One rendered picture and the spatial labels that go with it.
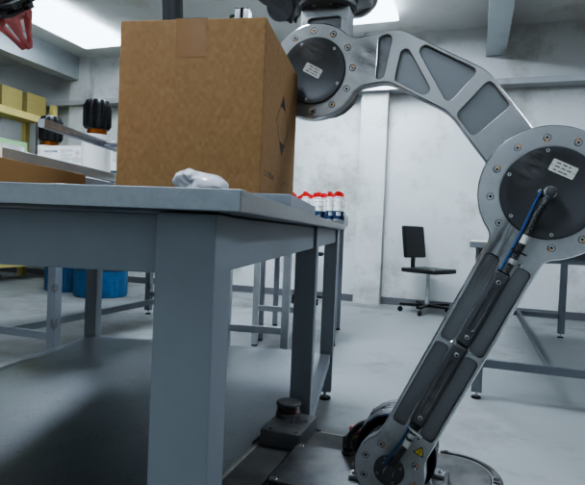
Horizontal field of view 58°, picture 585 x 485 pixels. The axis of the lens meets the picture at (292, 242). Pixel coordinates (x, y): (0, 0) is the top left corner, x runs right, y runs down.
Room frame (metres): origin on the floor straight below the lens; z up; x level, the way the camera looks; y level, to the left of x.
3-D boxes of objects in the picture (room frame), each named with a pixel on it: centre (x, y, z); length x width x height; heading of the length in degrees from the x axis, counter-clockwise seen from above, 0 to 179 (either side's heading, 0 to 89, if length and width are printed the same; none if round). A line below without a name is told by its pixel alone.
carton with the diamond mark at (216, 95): (0.97, 0.15, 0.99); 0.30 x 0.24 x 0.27; 170
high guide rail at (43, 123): (1.39, 0.34, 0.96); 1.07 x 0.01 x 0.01; 172
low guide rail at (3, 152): (1.41, 0.42, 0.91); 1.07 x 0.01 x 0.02; 172
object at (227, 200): (1.59, 0.55, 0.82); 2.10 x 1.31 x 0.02; 172
